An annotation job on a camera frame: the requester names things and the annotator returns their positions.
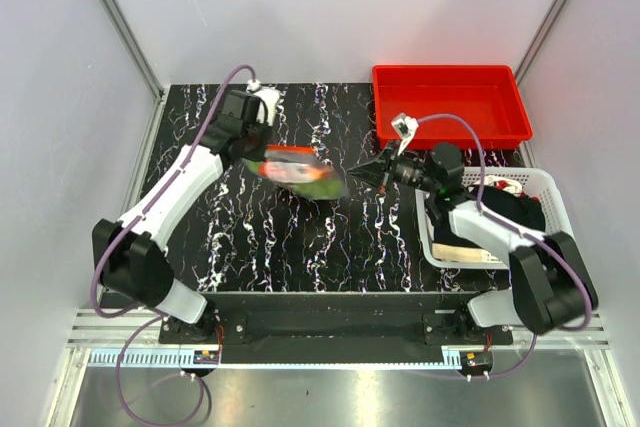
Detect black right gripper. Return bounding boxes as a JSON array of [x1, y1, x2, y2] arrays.
[[346, 140, 439, 195]]

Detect clear zip top bag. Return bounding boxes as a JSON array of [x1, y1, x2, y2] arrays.
[[244, 145, 349, 201]]

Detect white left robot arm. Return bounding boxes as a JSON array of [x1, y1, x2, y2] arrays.
[[91, 83, 282, 343]]

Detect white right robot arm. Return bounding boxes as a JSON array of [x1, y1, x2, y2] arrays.
[[348, 143, 598, 344]]

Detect black bag in basket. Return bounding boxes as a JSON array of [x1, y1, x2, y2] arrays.
[[429, 188, 546, 248]]

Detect beige item in basket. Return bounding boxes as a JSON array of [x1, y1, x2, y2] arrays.
[[431, 243, 502, 265]]

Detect white red cloth in basket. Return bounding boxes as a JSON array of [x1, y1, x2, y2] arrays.
[[483, 175, 528, 198]]

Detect red plastic bin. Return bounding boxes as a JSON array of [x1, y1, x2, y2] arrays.
[[372, 65, 533, 150]]

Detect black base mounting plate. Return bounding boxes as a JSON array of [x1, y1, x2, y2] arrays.
[[158, 291, 515, 366]]

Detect white plastic basket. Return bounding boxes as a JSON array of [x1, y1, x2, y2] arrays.
[[415, 167, 573, 270]]

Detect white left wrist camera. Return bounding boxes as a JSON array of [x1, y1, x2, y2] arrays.
[[246, 79, 282, 126]]

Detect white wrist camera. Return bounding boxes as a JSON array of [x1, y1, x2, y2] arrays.
[[391, 113, 419, 155], [246, 79, 282, 126]]

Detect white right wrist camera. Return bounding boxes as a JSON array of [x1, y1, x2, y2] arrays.
[[391, 113, 419, 155]]

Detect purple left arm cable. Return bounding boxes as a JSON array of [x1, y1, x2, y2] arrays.
[[88, 64, 261, 423]]

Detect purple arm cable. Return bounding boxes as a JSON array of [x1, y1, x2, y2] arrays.
[[412, 113, 596, 381], [88, 64, 261, 423]]

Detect aluminium frame rail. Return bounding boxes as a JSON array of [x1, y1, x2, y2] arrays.
[[67, 309, 612, 348]]

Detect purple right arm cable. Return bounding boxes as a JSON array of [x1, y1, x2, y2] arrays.
[[412, 113, 596, 381]]

